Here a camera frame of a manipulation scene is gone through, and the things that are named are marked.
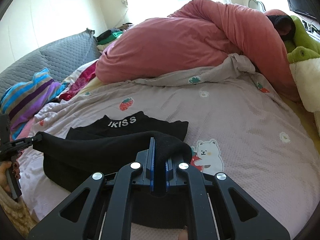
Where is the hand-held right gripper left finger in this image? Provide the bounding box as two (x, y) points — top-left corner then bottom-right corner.
(27, 137), (157, 240)

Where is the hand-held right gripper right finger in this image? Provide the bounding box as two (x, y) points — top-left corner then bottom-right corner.
(164, 155), (292, 240)

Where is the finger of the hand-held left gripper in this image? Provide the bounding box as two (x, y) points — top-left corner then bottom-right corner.
(5, 132), (43, 153)

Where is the black sweater with orange cuffs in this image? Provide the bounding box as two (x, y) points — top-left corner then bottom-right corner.
(32, 111), (194, 230)

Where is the person's left forearm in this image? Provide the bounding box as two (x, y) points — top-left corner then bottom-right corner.
(0, 190), (38, 238)

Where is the pile of folded clothes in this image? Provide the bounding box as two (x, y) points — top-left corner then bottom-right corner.
(96, 24), (130, 53)

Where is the person's left hand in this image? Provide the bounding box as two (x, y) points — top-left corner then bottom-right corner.
(0, 161), (21, 193)

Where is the person's right hand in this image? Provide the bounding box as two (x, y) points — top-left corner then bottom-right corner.
(178, 226), (189, 240)

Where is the striped blue purple cloth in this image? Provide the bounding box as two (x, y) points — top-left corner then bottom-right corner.
(0, 67), (63, 140)

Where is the magenta cloth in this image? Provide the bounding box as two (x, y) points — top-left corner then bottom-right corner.
(59, 61), (100, 102)

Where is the pinkish grey printed blanket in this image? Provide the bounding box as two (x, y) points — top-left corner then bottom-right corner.
(15, 54), (315, 240)

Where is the pink duvet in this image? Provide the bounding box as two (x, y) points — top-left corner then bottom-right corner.
(96, 0), (300, 103)

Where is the cream fleece blanket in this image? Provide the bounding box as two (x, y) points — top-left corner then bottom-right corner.
(289, 56), (320, 113)

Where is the dark cloth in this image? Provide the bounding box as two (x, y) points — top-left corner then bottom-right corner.
(266, 14), (293, 42)

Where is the green plush toy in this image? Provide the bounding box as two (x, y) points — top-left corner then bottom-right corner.
(285, 15), (320, 63)

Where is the dark desk clutter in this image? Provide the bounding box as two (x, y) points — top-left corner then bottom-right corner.
(302, 19), (320, 40)

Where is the black monitor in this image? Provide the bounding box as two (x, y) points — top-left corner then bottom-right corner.
(282, 0), (318, 20)

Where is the white metal frame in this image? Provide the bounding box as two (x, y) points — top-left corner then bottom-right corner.
(248, 0), (267, 12)

